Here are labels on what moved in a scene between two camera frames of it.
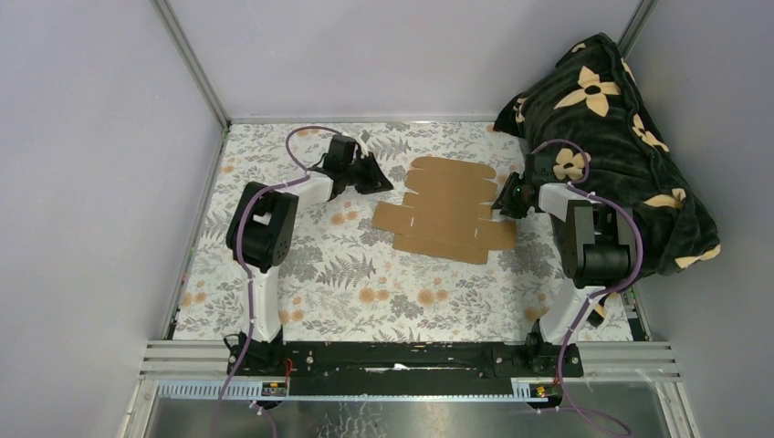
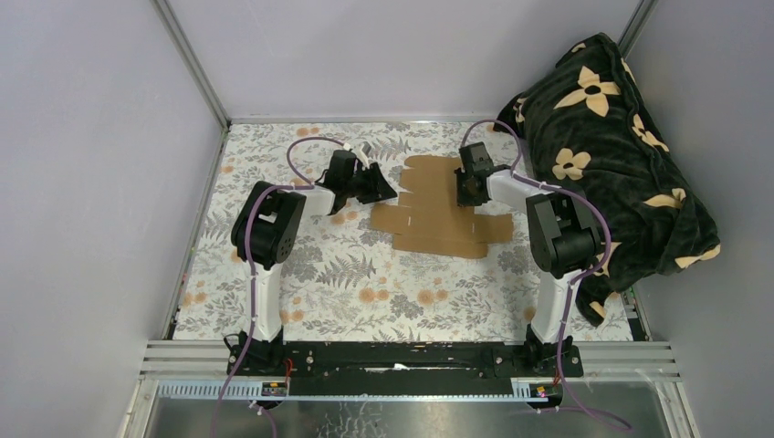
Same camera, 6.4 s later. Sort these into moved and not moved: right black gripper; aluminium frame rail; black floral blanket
Moved: right black gripper
Not moved: aluminium frame rail; black floral blanket
